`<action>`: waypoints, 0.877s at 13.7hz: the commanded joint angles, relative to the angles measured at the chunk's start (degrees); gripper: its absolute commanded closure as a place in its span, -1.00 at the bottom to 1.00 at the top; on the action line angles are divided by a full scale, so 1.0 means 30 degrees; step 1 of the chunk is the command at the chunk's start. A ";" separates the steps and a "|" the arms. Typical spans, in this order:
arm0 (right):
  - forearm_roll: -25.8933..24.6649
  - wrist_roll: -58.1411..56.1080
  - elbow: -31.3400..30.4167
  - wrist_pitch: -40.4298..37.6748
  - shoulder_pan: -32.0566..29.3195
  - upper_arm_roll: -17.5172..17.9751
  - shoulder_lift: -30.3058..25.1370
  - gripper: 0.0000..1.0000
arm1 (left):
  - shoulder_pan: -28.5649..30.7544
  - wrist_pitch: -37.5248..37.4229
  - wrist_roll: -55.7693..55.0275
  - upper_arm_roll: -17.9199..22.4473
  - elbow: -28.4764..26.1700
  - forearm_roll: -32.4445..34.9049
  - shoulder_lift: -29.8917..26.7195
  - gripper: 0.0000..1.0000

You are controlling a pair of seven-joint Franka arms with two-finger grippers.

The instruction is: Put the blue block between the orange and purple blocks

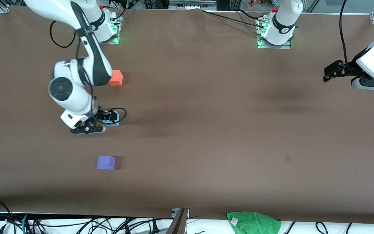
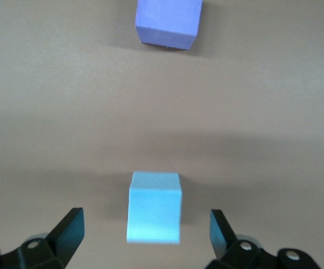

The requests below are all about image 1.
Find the blue block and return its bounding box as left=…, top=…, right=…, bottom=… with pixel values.
left=104, top=111, right=120, bottom=127

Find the orange block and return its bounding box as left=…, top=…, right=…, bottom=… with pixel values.
left=108, top=70, right=123, bottom=86

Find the purple block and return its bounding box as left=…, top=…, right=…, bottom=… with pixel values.
left=96, top=155, right=116, bottom=171

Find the brown table mat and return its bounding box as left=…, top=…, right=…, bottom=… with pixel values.
left=0, top=5, right=374, bottom=225

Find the green cloth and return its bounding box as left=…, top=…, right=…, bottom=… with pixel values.
left=226, top=211, right=282, bottom=234

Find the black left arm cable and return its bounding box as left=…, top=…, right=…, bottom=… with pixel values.
left=339, top=0, right=350, bottom=67

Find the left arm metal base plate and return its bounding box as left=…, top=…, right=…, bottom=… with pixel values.
left=256, top=18, right=292, bottom=50

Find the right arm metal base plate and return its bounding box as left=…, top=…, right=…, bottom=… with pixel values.
left=96, top=16, right=120, bottom=45

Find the black cable on mat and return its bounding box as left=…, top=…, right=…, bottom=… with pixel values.
left=201, top=9, right=266, bottom=29

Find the aluminium frame profile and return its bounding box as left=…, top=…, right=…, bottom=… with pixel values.
left=169, top=0, right=217, bottom=11

